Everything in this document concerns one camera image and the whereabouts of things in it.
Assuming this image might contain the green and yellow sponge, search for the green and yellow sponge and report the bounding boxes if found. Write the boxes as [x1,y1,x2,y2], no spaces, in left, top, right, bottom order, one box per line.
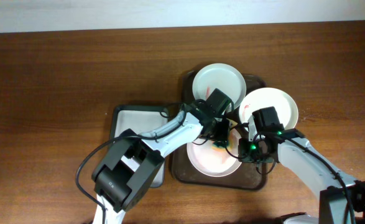
[211,140,233,151]

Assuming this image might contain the pink white plate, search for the pink white plate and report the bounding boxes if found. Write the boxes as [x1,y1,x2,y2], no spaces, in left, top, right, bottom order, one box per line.
[187,139,242,177]

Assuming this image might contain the cream white plate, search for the cream white plate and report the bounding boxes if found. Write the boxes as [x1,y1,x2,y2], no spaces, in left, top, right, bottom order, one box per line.
[238,87,298,129]

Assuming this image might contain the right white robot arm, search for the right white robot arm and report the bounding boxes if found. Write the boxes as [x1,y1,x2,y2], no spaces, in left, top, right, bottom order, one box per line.
[238,107,365,223]

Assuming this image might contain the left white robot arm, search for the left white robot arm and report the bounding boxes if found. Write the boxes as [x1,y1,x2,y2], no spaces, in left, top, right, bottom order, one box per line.
[91,89,234,223]

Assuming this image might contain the brown plastic serving tray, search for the brown plastic serving tray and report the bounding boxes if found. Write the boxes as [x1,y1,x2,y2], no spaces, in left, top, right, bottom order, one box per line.
[169,70,267,191]

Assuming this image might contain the small black soapy tray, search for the small black soapy tray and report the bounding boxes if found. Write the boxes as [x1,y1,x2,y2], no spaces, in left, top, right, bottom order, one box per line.
[109,105,167,188]

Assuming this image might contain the pale green plate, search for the pale green plate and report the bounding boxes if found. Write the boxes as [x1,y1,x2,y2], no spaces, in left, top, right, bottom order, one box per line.
[192,63,246,110]

